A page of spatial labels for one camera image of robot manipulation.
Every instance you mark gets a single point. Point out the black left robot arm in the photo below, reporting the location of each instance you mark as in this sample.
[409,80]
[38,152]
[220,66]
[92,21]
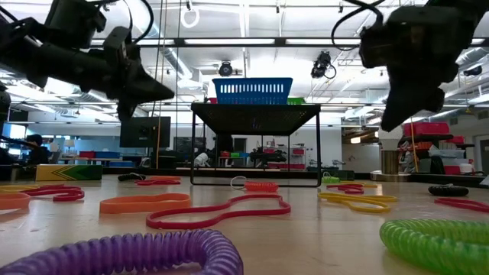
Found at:
[46,61]

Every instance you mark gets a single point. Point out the black overhead beam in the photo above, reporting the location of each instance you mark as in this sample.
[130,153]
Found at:
[280,42]

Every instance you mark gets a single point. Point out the yellow rubber band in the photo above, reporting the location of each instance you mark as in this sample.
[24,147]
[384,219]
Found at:
[322,196]
[15,188]
[368,185]

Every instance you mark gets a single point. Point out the white bulb lamp wooden base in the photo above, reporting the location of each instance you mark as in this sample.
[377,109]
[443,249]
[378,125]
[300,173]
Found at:
[390,162]

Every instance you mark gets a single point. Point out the orange rubber band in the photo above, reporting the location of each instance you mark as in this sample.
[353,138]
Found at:
[168,178]
[114,208]
[15,201]

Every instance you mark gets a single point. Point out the black overhead camera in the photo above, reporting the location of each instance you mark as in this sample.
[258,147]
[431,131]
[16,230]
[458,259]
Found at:
[321,63]
[225,69]

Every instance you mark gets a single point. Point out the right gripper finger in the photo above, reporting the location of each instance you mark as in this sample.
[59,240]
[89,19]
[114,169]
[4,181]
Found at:
[397,95]
[424,101]

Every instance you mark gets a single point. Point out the black perforated metal shelf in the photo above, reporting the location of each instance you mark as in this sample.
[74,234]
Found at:
[254,118]

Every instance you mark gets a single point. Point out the rack with red bins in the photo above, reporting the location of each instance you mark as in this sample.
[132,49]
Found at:
[426,129]

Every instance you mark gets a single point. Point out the red rubber band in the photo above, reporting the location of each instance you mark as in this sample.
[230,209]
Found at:
[153,183]
[149,223]
[355,189]
[458,203]
[78,195]

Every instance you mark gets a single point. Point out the red plastic basket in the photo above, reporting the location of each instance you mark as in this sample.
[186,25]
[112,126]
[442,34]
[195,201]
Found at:
[211,101]

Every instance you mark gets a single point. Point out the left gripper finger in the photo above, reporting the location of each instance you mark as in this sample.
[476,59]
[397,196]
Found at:
[124,65]
[131,100]

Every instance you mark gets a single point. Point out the blue plastic basket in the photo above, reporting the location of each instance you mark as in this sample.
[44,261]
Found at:
[252,97]

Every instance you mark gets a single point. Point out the black monitor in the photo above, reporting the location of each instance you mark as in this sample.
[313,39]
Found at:
[145,131]

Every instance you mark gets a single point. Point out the green plastic basket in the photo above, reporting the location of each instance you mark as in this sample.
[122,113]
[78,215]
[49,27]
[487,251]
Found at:
[298,101]

